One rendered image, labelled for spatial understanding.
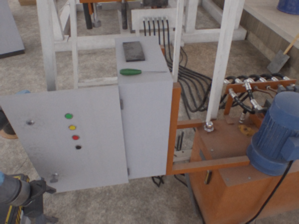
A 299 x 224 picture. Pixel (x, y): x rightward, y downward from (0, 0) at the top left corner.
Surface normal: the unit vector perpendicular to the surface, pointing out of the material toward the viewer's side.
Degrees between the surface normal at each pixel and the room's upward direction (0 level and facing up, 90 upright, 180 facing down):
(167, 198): 0
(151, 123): 90
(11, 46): 90
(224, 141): 0
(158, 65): 0
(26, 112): 90
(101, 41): 90
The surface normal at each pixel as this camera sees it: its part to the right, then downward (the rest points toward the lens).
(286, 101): 0.00, -0.75
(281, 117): -0.86, 0.33
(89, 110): 0.16, 0.65
